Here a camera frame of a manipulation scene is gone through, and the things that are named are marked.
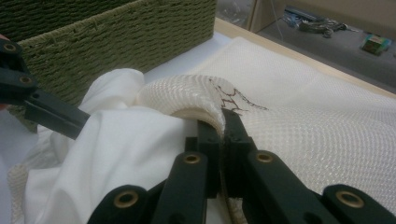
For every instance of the green woven basket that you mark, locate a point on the green woven basket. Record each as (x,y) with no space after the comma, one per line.
(124,40)

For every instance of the white cloth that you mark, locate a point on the white cloth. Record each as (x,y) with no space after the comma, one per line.
(124,149)

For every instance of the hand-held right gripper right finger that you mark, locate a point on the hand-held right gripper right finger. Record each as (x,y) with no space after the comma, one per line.
(267,186)

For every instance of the clear plastic bag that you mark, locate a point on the clear plastic bag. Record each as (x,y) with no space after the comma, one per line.
(233,12)

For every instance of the cream mesh laundry bag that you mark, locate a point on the cream mesh laundry bag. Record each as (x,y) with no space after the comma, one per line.
(311,109)

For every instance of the small green box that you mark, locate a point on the small green box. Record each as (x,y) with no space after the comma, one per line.
(375,45)

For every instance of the blue floor item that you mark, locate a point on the blue floor item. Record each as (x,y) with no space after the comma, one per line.
(295,14)

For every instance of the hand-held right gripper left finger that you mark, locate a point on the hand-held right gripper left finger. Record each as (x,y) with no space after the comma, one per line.
(190,186)

